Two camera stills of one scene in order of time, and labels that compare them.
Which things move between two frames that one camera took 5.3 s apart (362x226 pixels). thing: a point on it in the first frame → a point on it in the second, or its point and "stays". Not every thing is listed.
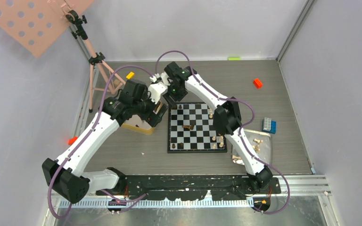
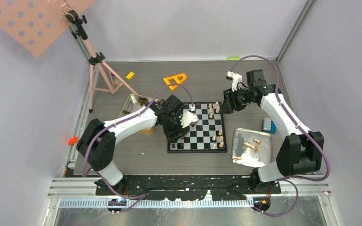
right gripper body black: [176, 94] → [240, 98]
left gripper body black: [144, 108] → [173, 127]
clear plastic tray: [259, 145] stays
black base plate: [190, 187] stays
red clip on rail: [71, 141] stays
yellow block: [130, 75] stays
